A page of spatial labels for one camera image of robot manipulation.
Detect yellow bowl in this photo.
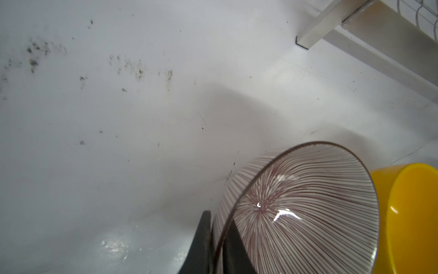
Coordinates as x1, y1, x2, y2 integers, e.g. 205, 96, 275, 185
371, 163, 438, 274

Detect pink striped bowl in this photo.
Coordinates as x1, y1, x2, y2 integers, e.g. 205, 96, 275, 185
212, 141, 380, 274

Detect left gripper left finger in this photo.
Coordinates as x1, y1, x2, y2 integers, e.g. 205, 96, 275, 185
179, 211, 212, 274

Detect steel two-tier dish rack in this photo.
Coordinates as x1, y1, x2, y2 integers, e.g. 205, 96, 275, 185
295, 1, 438, 103

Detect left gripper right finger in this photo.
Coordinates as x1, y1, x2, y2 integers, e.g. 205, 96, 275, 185
222, 220, 257, 274

